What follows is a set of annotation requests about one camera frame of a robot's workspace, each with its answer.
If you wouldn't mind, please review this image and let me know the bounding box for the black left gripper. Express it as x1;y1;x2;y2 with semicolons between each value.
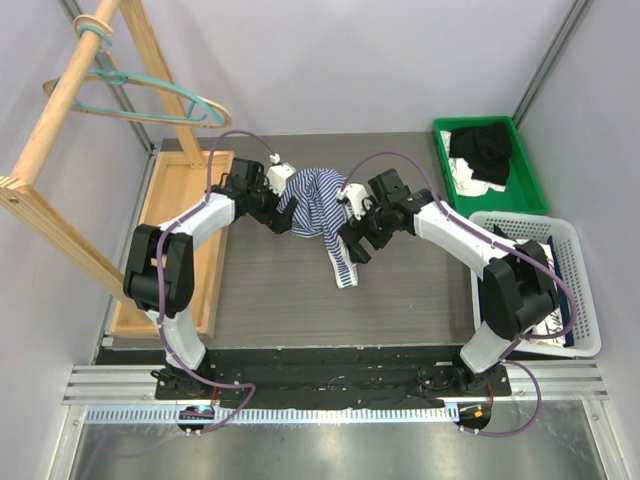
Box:
247;173;297;234

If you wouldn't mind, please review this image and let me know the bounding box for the blue white striped tank top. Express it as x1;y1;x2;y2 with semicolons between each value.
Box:
277;167;358;288

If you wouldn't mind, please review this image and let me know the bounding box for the green plastic tray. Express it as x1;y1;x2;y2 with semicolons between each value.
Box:
432;116;548;217

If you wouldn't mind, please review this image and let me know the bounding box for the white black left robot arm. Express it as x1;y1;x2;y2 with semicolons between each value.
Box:
123;154;298;399

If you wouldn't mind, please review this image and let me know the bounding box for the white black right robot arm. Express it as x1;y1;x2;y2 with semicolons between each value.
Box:
337;169;559;395

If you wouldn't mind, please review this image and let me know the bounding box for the wooden hanger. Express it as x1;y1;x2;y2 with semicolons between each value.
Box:
41;75;234;130

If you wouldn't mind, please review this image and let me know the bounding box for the wooden tray base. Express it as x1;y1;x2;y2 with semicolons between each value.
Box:
108;150;237;339

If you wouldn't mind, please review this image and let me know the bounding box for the black garment in basket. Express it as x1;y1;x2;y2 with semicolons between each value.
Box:
492;225;515;244

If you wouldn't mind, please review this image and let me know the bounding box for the black garment in tray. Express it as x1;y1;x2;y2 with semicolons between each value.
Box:
449;123;513;187

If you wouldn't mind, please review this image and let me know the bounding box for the white printed shirt in basket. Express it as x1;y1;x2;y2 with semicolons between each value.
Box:
526;242;565;348

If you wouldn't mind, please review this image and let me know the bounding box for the white perforated laundry basket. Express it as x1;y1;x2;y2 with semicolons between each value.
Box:
470;211;601;358

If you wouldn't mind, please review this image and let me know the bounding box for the wooden clothes rack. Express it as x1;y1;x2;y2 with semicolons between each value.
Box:
0;0;204;326

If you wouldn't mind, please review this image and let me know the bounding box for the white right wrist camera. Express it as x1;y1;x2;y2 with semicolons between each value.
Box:
336;183;373;220

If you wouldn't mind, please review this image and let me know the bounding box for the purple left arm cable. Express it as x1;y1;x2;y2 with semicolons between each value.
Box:
154;130;281;434

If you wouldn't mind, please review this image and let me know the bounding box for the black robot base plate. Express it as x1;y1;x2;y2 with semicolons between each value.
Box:
151;346;512;410

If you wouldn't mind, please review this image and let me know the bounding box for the white slotted cable duct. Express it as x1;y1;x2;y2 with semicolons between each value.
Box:
85;403;459;426

